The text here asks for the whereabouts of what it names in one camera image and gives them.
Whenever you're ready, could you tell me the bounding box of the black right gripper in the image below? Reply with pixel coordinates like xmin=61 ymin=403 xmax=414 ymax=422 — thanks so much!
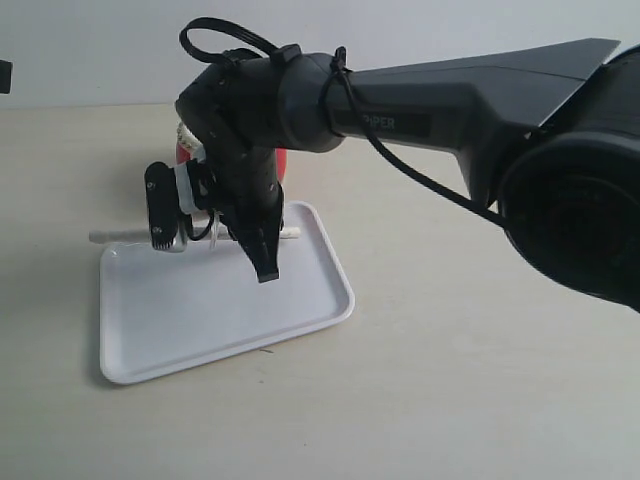
xmin=199 ymin=143 xmax=284 ymax=283

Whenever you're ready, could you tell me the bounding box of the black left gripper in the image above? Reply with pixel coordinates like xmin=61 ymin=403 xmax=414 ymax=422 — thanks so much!
xmin=0 ymin=60 xmax=13 ymax=94

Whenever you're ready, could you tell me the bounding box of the wooden drumstick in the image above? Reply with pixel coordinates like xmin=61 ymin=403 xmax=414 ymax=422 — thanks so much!
xmin=88 ymin=227 xmax=301 ymax=245

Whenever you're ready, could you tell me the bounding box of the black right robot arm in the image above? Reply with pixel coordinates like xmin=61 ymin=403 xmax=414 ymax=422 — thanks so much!
xmin=176 ymin=38 xmax=639 ymax=309

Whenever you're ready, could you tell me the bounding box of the small red drum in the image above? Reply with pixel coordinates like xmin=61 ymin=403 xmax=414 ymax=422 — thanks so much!
xmin=173 ymin=119 xmax=291 ymax=211

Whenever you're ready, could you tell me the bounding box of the white rectangular plastic tray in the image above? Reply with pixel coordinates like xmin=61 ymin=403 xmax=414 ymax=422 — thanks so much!
xmin=99 ymin=201 xmax=355 ymax=385

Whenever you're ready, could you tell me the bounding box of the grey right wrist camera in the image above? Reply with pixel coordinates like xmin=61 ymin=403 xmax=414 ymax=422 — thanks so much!
xmin=144 ymin=162 xmax=193 ymax=253

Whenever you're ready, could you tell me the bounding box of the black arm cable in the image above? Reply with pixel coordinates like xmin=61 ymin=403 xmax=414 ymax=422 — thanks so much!
xmin=178 ymin=17 xmax=506 ymax=229

